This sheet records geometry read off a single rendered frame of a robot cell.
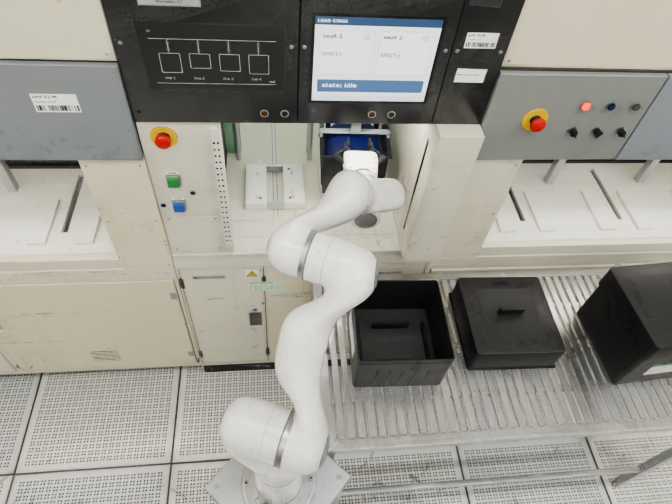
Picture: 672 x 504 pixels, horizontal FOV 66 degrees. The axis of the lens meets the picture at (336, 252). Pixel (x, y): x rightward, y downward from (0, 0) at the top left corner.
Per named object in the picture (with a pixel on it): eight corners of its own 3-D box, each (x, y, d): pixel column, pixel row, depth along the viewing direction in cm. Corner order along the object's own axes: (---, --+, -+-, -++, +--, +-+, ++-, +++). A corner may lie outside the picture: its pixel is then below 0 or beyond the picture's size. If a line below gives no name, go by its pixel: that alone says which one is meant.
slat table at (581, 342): (313, 512, 203) (325, 451, 143) (304, 371, 240) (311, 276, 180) (619, 487, 218) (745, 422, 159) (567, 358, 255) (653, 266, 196)
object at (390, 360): (345, 309, 173) (350, 279, 159) (426, 308, 176) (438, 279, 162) (352, 387, 156) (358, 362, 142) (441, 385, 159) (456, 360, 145)
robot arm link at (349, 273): (257, 439, 117) (325, 463, 115) (239, 467, 105) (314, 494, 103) (313, 227, 109) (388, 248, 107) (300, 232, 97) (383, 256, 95)
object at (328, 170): (316, 200, 184) (319, 133, 158) (316, 159, 195) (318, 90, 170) (384, 201, 185) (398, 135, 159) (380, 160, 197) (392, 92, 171)
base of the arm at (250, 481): (280, 538, 129) (279, 523, 115) (227, 485, 136) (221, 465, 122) (328, 478, 139) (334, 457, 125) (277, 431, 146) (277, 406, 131)
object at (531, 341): (466, 370, 162) (479, 351, 152) (448, 292, 180) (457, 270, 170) (555, 368, 165) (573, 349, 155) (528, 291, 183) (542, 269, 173)
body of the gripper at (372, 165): (343, 190, 151) (341, 164, 158) (377, 191, 152) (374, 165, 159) (345, 171, 146) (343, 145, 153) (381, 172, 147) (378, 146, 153)
